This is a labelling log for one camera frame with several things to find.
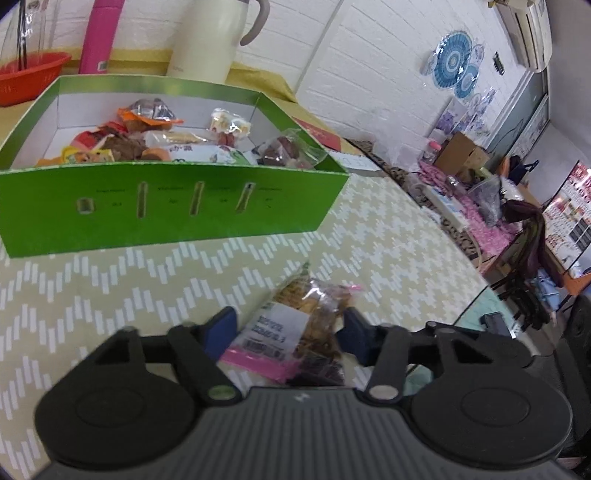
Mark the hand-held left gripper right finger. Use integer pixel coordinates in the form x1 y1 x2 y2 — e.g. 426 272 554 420
339 306 537 408

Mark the orange clear wrapped snack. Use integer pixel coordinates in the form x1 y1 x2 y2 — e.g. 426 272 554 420
117 97 184 131

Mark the green cardboard box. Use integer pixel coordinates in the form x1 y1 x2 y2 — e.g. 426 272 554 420
0 75 351 259

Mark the pink thermos bottle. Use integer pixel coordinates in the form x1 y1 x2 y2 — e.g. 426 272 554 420
78 0 126 75

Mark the yellow tablecloth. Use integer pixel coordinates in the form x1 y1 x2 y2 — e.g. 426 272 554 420
0 45 302 108

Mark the yellow snack packet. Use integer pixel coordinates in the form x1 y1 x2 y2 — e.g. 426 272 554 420
36 146 117 167

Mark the dark red jerky packet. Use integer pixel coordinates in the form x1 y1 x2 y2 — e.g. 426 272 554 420
99 133 149 162

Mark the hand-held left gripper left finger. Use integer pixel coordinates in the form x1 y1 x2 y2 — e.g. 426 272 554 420
92 306 243 408

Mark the red wrapped snack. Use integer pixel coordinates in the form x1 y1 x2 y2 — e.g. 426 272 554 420
69 122 122 151

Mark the glass carafe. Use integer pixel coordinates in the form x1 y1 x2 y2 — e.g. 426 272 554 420
0 0 48 62

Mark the black stirrer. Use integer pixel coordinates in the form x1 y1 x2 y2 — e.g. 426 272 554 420
16 0 29 71

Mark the wall poster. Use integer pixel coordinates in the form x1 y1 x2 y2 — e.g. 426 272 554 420
542 161 591 292

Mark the brown cardboard box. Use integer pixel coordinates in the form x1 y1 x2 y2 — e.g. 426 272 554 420
433 132 491 177

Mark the patterned tablecloth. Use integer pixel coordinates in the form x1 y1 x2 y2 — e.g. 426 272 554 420
0 172 523 480

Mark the small blue decorative plate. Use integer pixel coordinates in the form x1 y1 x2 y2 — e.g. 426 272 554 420
454 64 481 100

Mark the purple cloth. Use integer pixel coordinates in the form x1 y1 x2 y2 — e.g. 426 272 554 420
501 198 549 278

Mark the grey plastic bag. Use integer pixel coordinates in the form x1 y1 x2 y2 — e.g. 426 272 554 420
470 177 505 228

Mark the cream thermos jug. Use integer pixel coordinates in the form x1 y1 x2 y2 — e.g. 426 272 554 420
167 0 271 85

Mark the clear wrapped date snack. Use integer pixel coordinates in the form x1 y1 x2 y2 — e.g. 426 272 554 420
255 130 329 169

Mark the red plastic basket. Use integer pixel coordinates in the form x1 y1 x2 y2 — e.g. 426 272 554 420
0 51 74 107

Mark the large blue decorative plate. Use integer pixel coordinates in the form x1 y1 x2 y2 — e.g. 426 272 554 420
433 30 475 89

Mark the white air conditioner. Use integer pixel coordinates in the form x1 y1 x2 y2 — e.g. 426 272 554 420
501 0 553 73

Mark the pink zip snack bag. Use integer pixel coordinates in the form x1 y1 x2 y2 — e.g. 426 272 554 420
219 261 366 387

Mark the red envelope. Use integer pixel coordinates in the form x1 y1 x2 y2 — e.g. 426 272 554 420
293 117 345 151

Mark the small white snack packet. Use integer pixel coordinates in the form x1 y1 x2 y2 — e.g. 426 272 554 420
209 107 253 136

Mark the black phone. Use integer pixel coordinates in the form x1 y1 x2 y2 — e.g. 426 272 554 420
479 312 509 337

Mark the white hiker print snack packet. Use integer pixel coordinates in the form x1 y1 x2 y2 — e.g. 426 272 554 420
168 143 251 165

